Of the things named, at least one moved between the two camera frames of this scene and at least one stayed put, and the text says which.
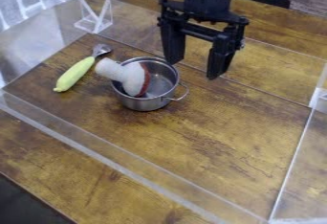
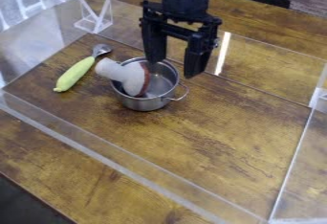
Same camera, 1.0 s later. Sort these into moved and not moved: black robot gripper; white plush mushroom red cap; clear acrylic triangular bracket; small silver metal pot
Moved: black robot gripper
Not moved: clear acrylic triangular bracket; white plush mushroom red cap; small silver metal pot
